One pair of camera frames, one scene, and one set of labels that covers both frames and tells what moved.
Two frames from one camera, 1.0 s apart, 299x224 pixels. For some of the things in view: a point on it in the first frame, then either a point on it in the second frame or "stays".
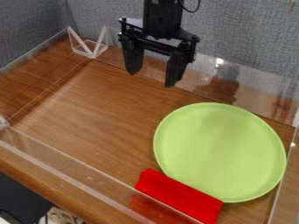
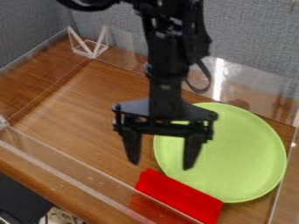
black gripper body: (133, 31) -> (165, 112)
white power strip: (58, 216) stays
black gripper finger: (177, 66) -> (192, 150)
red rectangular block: (164, 200) stays
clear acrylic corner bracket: (89, 48) stays
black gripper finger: (134, 56) -> (133, 144)
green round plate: (222, 148) stays
